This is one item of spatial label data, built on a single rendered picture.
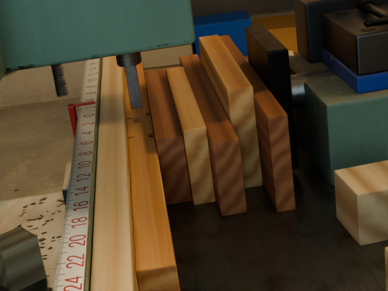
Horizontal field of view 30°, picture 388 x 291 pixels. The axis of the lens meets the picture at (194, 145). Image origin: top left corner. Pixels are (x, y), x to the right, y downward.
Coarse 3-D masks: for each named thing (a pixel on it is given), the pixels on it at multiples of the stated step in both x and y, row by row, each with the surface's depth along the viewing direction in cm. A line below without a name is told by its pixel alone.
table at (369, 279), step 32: (256, 192) 51; (320, 192) 49; (192, 224) 48; (224, 224) 47; (256, 224) 46; (288, 224) 46; (320, 224) 45; (192, 256) 44; (224, 256) 43; (256, 256) 43; (288, 256) 42; (320, 256) 42; (352, 256) 41; (384, 256) 41; (192, 288) 40; (224, 288) 40; (256, 288) 39; (288, 288) 39; (320, 288) 39; (352, 288) 38; (384, 288) 38
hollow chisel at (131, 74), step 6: (132, 66) 55; (126, 72) 55; (132, 72) 55; (126, 78) 55; (132, 78) 55; (132, 84) 55; (138, 84) 55; (132, 90) 55; (138, 90) 55; (132, 96) 56; (138, 96) 56; (132, 102) 56; (138, 102) 56; (132, 108) 56; (138, 108) 56
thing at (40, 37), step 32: (0, 0) 49; (32, 0) 49; (64, 0) 50; (96, 0) 50; (128, 0) 50; (160, 0) 50; (0, 32) 50; (32, 32) 50; (64, 32) 50; (96, 32) 51; (128, 32) 51; (160, 32) 51; (192, 32) 51; (32, 64) 51; (128, 64) 54
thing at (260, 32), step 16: (256, 32) 55; (256, 48) 53; (272, 48) 50; (256, 64) 54; (272, 64) 49; (288, 64) 50; (272, 80) 50; (288, 80) 50; (304, 80) 54; (288, 96) 50; (304, 96) 54; (288, 112) 51
